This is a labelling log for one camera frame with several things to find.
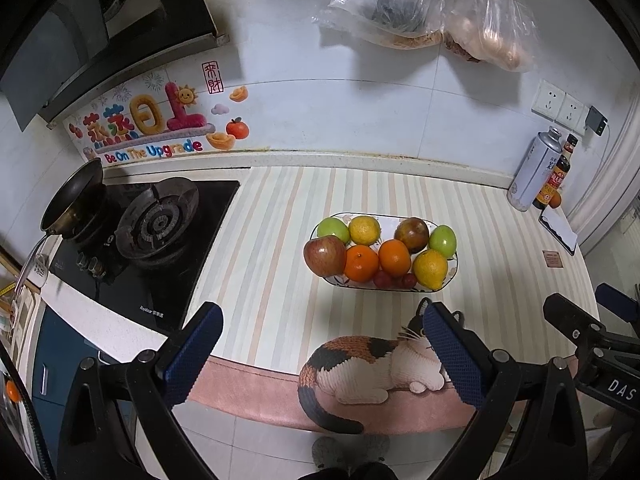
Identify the orange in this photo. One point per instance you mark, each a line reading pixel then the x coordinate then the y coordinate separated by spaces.
pixel 395 257
pixel 361 263

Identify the clear plastic bag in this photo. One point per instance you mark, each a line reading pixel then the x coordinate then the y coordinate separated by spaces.
pixel 490 25
pixel 380 10

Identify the black frying pan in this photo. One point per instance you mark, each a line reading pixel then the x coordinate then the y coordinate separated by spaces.
pixel 75 190

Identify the striped mat with cat print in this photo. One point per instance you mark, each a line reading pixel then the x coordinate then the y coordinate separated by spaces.
pixel 270 240

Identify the colourful wall sticker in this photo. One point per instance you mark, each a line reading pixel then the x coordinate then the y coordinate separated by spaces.
pixel 150 115

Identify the small red grape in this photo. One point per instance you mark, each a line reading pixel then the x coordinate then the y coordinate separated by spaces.
pixel 382 278
pixel 409 280

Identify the grey slipper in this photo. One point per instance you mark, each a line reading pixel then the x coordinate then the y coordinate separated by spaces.
pixel 330 452

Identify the red apple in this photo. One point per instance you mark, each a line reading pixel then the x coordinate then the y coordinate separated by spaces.
pixel 324 256

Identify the black glass gas stove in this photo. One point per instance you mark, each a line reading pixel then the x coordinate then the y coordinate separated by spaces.
pixel 210 240

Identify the white notepad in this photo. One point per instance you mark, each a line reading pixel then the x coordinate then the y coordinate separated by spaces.
pixel 559 227

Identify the green apple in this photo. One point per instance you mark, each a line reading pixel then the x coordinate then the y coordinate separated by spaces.
pixel 334 229
pixel 443 240

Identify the black range hood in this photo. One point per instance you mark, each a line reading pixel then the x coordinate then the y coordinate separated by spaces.
pixel 50 50

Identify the oval patterned plate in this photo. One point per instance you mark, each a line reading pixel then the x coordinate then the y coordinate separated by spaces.
pixel 449 276

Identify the dark sauce bottle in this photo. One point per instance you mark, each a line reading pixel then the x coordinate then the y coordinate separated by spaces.
pixel 556 175

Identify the yellow lemon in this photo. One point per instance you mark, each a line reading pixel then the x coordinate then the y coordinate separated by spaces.
pixel 430 269
pixel 364 230

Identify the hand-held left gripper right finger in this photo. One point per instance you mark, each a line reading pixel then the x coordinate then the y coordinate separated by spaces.
pixel 452 355

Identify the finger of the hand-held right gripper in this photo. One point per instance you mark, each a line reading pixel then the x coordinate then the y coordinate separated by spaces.
pixel 617 298
pixel 570 320

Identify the small orange round object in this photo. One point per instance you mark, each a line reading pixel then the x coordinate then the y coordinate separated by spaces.
pixel 555 200

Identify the dark brown round fruit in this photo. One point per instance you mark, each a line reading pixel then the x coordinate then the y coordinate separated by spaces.
pixel 412 234

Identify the round stove burner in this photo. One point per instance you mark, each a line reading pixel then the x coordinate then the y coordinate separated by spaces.
pixel 157 222

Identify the grey gas canister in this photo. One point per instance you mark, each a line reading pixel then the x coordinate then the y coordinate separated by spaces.
pixel 532 175

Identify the white wall socket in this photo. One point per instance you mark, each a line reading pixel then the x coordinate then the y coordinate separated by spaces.
pixel 572 110
pixel 547 99

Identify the blue cabinet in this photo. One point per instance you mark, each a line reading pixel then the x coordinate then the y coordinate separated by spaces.
pixel 55 355

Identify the grey plug charger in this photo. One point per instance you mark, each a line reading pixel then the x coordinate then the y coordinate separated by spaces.
pixel 596 121

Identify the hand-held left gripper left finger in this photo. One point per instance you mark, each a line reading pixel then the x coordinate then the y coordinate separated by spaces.
pixel 195 355

